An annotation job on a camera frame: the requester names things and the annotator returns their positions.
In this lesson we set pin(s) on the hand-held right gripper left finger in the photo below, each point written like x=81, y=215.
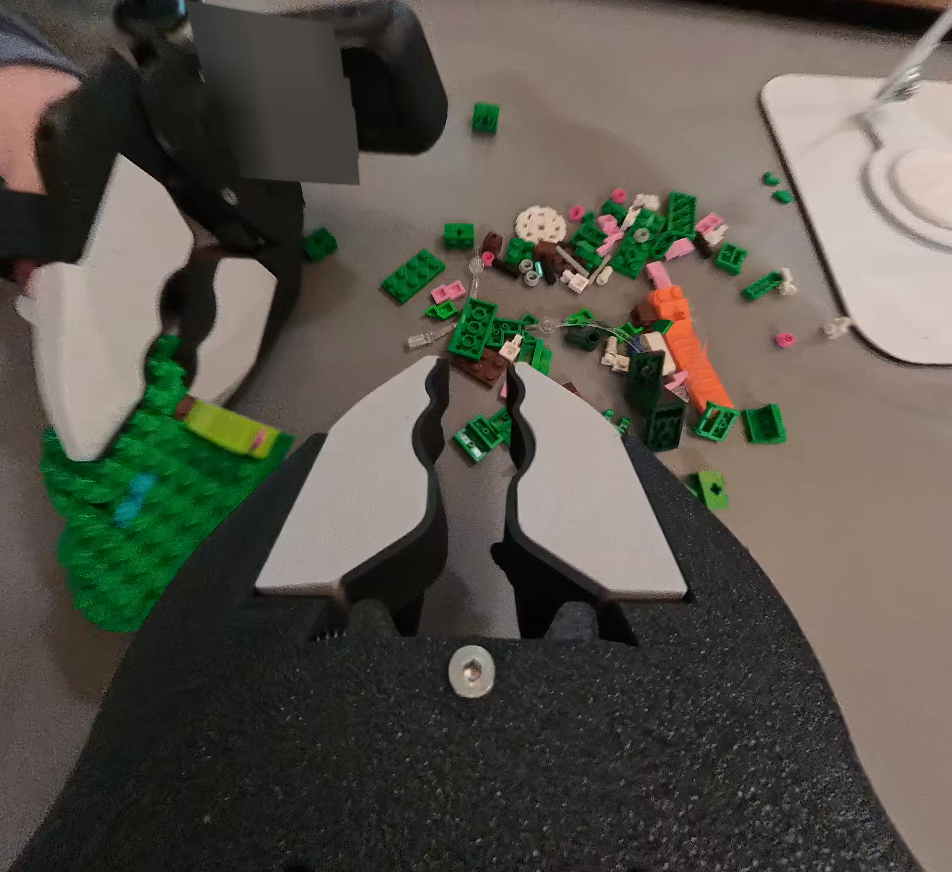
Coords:
x=357, y=508

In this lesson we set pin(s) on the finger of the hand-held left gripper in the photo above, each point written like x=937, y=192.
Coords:
x=104, y=307
x=238, y=329

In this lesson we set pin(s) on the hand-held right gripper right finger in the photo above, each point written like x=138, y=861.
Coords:
x=595, y=508

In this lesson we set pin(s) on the green lego plate assembly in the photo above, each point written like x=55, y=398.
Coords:
x=149, y=515

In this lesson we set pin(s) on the green holed lego brick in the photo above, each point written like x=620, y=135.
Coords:
x=485, y=116

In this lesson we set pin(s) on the cluster of green lego parts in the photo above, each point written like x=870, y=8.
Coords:
x=625, y=307

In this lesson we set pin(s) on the person's left hand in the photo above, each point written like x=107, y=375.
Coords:
x=30, y=143

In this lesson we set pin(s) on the white book stand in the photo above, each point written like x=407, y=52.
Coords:
x=878, y=203

